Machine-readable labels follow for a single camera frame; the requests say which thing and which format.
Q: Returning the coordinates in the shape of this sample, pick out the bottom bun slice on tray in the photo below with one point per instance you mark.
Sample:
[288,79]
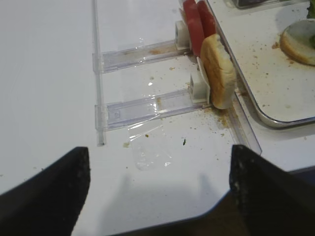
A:
[298,41]

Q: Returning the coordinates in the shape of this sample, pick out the clear outer strip left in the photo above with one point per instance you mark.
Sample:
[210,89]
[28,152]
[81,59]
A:
[98,73]

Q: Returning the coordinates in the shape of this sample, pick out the clear rail left of tray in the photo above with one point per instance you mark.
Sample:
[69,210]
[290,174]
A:
[240,128]

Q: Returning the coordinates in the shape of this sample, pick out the tomato slice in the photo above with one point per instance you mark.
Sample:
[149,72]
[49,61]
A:
[194,25]
[207,19]

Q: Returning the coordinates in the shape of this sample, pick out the rear tomato slice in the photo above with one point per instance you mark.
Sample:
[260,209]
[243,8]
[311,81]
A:
[207,19]

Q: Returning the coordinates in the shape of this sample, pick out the white pusher block upper left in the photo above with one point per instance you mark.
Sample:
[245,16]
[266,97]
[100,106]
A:
[182,38]

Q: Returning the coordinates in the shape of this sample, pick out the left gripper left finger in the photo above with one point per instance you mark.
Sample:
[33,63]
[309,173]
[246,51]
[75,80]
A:
[49,203]

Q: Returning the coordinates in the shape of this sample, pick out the metal baking tray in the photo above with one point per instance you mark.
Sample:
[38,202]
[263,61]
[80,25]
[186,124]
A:
[281,89]

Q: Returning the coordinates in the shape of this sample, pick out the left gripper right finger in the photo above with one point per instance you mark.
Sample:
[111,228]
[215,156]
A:
[271,201]

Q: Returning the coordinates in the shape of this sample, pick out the white pusher block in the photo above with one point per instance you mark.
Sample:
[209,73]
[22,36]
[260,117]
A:
[199,85]
[182,38]

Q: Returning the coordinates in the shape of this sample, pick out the clear plastic container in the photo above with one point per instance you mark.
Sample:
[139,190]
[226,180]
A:
[244,4]

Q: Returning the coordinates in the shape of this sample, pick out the upper left clear track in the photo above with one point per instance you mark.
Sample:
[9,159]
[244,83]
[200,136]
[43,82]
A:
[112,61]

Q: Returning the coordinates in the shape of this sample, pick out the clear tape piece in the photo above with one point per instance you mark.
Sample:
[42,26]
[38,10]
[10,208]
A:
[149,145]

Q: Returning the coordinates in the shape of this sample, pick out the standing bun slice left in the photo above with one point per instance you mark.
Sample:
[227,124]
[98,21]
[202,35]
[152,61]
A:
[220,71]

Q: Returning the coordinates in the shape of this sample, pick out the white pusher block lower left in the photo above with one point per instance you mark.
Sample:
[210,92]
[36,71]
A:
[199,85]

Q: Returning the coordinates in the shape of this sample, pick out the lower left clear track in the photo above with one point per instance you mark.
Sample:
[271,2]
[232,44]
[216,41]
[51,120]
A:
[116,115]

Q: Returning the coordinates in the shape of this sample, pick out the front tomato slice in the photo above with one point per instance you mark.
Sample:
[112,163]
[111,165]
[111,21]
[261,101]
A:
[194,25]

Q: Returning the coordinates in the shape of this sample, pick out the clear track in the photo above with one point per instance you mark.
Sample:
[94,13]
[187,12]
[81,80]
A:
[116,115]
[112,61]

